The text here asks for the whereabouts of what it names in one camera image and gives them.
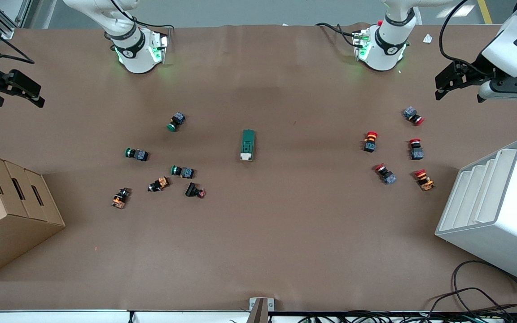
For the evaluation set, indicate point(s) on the red mushroom button grey block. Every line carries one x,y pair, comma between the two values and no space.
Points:
387,176
416,152
412,114

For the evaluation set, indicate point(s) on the grey metal clamp bracket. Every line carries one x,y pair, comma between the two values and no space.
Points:
260,309

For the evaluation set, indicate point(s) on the aluminium frame profile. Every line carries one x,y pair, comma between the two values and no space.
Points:
7,30

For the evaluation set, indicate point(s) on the green push button switch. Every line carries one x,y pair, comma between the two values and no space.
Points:
184,172
138,154
177,120

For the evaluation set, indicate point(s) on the small white paper scrap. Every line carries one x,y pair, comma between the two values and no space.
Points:
427,38

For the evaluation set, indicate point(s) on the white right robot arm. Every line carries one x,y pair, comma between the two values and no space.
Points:
137,54

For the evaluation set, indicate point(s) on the brown paper table cover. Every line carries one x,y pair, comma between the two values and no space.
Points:
285,233

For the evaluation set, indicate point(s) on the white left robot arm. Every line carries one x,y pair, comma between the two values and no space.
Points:
516,42

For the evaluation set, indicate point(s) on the white stepped plastic bin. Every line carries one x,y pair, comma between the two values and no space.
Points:
505,233

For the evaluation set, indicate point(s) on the black switch red lamp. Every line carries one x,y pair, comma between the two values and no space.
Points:
192,190

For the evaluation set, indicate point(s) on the red mushroom button orange block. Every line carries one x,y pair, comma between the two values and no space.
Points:
370,143
424,181

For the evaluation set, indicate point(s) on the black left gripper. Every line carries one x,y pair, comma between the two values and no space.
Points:
470,74

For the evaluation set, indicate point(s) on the black orange selector switch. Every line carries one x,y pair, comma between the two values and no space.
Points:
120,198
159,184

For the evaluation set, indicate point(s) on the brown cardboard box with slots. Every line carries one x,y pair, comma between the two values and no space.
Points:
11,242

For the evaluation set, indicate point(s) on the white table edge rail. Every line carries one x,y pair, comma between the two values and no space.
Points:
61,317

